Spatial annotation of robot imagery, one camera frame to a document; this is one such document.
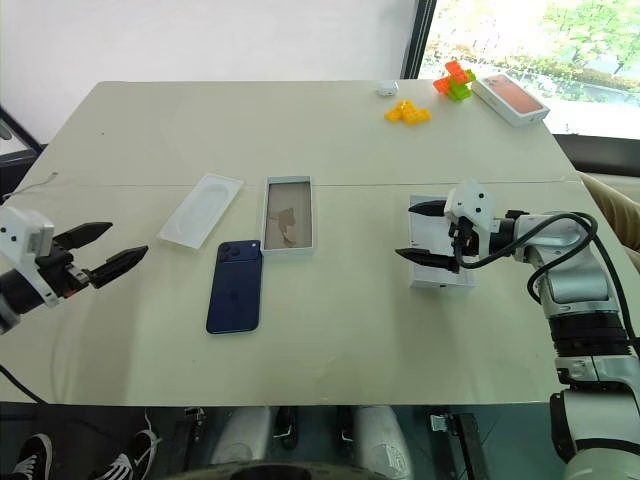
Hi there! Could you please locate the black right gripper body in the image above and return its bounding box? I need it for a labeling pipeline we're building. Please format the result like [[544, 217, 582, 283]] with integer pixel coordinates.
[[447, 214, 477, 260]]

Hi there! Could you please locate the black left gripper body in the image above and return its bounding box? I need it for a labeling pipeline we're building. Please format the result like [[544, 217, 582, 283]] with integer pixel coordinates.
[[34, 238, 97, 302]]

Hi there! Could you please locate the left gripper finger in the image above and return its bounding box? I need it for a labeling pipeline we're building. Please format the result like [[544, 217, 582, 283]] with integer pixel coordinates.
[[52, 221, 114, 252], [81, 244, 150, 290]]

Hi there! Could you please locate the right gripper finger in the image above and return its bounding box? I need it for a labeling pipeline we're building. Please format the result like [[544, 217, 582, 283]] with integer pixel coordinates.
[[407, 199, 447, 218], [394, 247, 461, 274]]

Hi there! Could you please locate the white phone box lid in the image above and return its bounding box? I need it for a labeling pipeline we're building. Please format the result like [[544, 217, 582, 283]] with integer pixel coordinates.
[[408, 193, 479, 291]]

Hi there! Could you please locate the white plastic tray insert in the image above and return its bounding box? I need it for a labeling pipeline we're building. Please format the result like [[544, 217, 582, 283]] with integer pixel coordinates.
[[156, 172, 246, 250]]

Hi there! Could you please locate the phone box with red print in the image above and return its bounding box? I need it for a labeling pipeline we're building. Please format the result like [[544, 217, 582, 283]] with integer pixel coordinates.
[[470, 73, 552, 129]]

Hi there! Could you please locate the white phone box base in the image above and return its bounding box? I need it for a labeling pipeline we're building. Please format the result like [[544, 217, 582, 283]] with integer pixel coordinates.
[[260, 174, 320, 258]]

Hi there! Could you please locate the yellow toy brick cluster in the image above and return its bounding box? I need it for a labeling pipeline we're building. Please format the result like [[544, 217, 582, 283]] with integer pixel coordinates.
[[383, 98, 433, 128]]

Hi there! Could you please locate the green toy brick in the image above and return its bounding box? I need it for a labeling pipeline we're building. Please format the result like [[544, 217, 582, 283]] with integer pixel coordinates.
[[446, 69, 477, 103]]

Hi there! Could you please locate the dark blue smartphone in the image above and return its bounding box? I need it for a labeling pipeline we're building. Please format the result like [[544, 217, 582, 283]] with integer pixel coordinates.
[[205, 239, 264, 336]]

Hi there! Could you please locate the orange toy brick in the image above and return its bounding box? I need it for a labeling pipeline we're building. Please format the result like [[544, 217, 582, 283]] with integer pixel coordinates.
[[432, 59, 467, 96]]

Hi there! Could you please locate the beige cushion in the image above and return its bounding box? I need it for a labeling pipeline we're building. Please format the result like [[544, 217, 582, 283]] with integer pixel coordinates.
[[578, 171, 640, 274]]

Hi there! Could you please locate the black window sill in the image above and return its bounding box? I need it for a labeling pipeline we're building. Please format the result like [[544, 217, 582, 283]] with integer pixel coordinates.
[[549, 130, 640, 176]]

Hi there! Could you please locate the black metal table leg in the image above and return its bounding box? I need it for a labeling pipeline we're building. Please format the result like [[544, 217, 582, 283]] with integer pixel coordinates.
[[428, 410, 490, 480], [182, 407, 207, 454]]

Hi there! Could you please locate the white right robot leg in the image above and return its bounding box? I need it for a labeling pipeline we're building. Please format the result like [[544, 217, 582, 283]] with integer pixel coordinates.
[[334, 404, 412, 480]]

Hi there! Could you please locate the white robot leg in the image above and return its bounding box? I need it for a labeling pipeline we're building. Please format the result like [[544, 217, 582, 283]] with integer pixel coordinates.
[[208, 405, 300, 466], [334, 404, 412, 480]]

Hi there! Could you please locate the black and white sneaker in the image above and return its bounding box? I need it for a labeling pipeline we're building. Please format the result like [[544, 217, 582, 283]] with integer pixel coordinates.
[[8, 432, 54, 480], [97, 409, 164, 480]]

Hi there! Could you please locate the white left robot leg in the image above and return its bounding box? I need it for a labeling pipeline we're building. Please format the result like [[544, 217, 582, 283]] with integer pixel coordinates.
[[208, 405, 300, 466]]

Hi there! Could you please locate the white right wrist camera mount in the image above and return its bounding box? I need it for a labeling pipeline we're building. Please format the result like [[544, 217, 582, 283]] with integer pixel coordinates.
[[443, 178, 497, 257]]

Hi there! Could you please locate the thin white cable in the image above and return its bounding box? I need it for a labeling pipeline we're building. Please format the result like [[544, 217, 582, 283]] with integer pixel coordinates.
[[0, 171, 61, 202]]

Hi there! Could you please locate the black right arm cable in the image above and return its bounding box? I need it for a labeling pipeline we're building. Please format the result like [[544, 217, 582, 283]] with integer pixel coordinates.
[[452, 212, 640, 361]]

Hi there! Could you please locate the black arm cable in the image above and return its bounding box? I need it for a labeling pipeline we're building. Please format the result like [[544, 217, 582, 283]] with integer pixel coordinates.
[[452, 212, 640, 361], [0, 363, 42, 405]]

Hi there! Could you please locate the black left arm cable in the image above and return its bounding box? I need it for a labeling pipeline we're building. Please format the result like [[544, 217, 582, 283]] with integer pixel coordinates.
[[0, 363, 42, 405]]

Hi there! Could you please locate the dark window frame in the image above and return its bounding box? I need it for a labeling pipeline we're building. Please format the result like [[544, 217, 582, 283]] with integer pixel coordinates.
[[397, 0, 439, 81]]

